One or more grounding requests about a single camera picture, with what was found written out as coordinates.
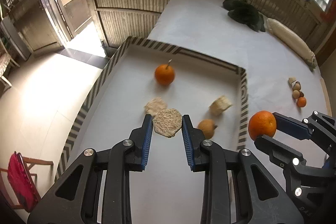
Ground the green leafy vegetable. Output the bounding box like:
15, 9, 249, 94
223, 0, 265, 32

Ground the white daikon radish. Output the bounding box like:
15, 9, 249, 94
266, 18, 317, 72

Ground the brown longan front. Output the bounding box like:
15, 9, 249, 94
292, 90, 300, 100

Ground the white stool with cushion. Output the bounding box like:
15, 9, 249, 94
0, 39, 21, 88

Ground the large corn cob piece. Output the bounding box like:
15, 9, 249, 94
153, 109, 182, 138

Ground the striped white cardboard tray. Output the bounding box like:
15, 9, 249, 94
55, 36, 249, 183

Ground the orange tangerine with stem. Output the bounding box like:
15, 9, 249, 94
154, 59, 175, 86

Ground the corn cob piece back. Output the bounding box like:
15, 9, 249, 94
288, 77, 296, 87

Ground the large brown longan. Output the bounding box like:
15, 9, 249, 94
198, 119, 217, 139

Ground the red cloth wooden chair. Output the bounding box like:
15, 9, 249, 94
1, 152, 54, 213

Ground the brown longan back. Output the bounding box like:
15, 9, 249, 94
292, 82, 301, 91

